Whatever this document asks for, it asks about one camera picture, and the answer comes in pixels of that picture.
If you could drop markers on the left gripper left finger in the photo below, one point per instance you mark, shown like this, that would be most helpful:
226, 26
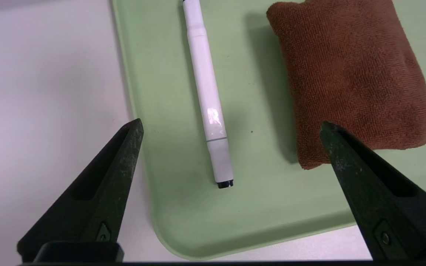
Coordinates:
102, 199

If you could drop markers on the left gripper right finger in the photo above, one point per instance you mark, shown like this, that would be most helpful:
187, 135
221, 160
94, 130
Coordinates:
383, 207

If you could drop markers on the brown towel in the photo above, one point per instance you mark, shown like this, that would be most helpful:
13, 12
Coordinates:
353, 74

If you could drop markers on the white marker pen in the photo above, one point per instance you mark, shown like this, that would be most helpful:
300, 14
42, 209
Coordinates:
209, 99

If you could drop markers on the light green plastic tray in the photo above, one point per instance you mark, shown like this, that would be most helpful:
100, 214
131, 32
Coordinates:
264, 207

